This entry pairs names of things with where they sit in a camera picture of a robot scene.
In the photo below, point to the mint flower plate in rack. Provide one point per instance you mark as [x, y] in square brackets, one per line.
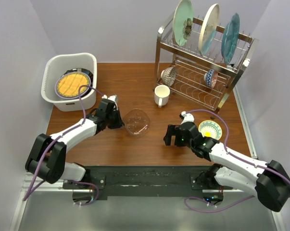
[182, 22]

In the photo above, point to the yellow blue small bowl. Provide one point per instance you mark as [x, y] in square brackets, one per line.
[209, 128]

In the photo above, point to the white plastic bin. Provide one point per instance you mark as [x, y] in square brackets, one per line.
[59, 65]

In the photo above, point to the metal dish rack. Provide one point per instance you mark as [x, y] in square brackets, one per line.
[192, 66]

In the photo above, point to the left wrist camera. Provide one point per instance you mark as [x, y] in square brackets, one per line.
[113, 98]

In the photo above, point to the red patterned bowl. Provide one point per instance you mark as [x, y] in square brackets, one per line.
[169, 75]

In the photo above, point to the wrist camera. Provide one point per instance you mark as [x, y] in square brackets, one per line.
[186, 117]
[113, 98]

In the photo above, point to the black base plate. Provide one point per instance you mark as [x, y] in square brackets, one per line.
[149, 181]

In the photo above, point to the yellow patterned plate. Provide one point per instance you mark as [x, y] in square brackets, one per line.
[73, 84]

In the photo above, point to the beige blue plate in rack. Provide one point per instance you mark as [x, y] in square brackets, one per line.
[208, 29]

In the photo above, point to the white mug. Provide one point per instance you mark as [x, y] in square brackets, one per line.
[161, 95]

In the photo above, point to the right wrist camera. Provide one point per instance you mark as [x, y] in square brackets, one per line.
[186, 117]

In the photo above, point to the lavender plate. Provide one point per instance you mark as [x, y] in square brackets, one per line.
[58, 95]

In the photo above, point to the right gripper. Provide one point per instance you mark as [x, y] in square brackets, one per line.
[172, 130]

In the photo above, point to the blue zigzag bowl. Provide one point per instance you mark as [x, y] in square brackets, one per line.
[210, 78]

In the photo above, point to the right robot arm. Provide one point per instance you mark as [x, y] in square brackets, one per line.
[268, 182]

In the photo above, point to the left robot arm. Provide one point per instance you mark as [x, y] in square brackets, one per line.
[47, 159]

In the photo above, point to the teal glass plate in rack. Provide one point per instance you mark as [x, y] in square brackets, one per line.
[230, 38]

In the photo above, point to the black striped plate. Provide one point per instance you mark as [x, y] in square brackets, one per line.
[89, 72]

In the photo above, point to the clear glass dish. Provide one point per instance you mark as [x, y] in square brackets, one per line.
[136, 123]

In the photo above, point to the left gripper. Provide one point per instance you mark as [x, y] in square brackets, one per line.
[119, 122]

